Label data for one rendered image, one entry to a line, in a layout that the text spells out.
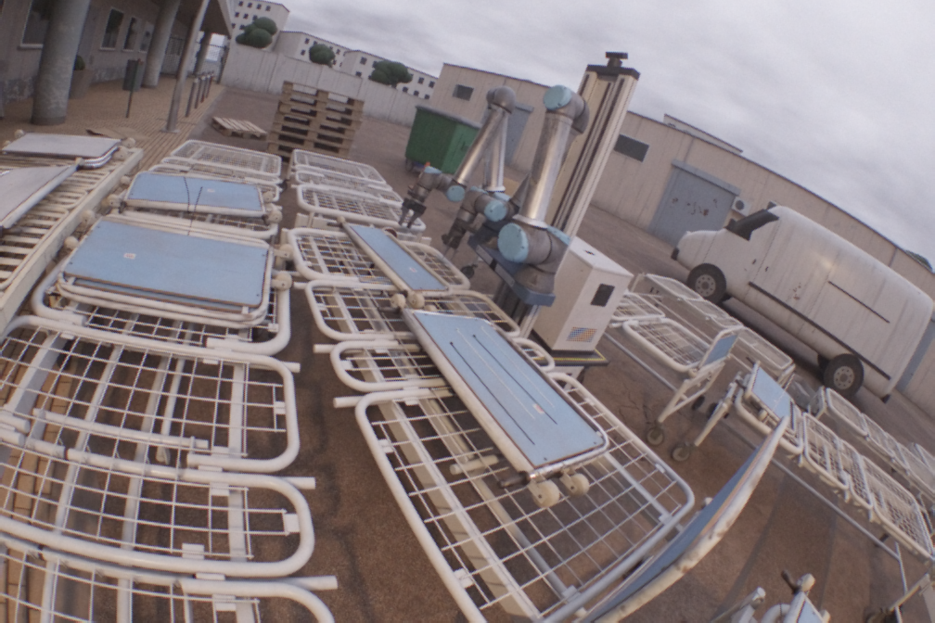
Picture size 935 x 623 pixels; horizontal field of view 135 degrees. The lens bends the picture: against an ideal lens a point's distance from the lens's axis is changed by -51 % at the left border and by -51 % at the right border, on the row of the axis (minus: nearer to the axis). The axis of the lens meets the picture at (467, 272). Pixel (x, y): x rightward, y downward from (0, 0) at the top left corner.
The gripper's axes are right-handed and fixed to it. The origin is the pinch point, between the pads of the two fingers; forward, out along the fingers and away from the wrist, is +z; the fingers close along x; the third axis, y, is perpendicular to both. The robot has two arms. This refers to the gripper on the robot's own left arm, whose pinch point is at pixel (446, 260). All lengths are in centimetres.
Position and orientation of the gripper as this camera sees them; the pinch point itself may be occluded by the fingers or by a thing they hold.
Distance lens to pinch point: 188.1
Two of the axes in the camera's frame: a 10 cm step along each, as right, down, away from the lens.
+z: -4.8, 8.6, 1.9
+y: -6.0, -4.7, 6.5
